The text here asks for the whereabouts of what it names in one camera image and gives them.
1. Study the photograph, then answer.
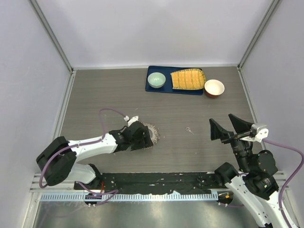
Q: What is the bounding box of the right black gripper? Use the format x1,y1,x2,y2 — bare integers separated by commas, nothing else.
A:
209,113,253,171

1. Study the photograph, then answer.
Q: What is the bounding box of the metal disc with keyrings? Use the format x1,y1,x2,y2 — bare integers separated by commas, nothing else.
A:
141,122,160,145

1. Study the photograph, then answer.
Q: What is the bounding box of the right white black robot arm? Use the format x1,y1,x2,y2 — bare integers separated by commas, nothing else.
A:
209,114,297,228

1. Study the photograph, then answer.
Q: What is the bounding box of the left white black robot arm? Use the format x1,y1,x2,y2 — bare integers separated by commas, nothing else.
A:
36,119,159,190

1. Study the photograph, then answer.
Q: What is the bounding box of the brown bowl white inside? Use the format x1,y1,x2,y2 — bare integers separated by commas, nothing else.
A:
204,79,225,98

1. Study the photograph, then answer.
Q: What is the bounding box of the pale green bowl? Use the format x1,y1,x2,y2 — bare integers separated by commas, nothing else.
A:
147,72,166,88

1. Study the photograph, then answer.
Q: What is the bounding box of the yellow woven bamboo basket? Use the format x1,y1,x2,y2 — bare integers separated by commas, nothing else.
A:
170,68,206,90

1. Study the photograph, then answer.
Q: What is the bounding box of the dark blue tray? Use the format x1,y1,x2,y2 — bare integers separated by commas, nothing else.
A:
145,66,203,95

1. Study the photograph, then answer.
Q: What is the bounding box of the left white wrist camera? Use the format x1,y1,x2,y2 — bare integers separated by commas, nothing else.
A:
126,116,139,127

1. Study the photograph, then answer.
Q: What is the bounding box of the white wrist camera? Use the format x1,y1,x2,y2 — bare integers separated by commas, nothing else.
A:
251,123,269,143
126,116,139,127

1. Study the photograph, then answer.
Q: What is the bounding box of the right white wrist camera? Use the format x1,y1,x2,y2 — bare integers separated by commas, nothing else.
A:
251,123,269,143

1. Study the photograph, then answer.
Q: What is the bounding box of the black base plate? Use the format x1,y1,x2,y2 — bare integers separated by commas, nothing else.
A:
85,172,225,195

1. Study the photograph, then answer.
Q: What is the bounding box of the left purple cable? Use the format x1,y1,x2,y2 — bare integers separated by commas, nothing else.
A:
39,108,130,205

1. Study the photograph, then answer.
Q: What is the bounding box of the purple cable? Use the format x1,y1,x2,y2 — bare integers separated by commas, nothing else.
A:
263,139,304,228
39,108,130,205

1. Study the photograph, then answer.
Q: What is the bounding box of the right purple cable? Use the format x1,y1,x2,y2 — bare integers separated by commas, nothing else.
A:
263,139,304,228

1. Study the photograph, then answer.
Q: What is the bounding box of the slotted white cable duct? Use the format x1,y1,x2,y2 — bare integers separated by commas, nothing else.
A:
40,191,218,202

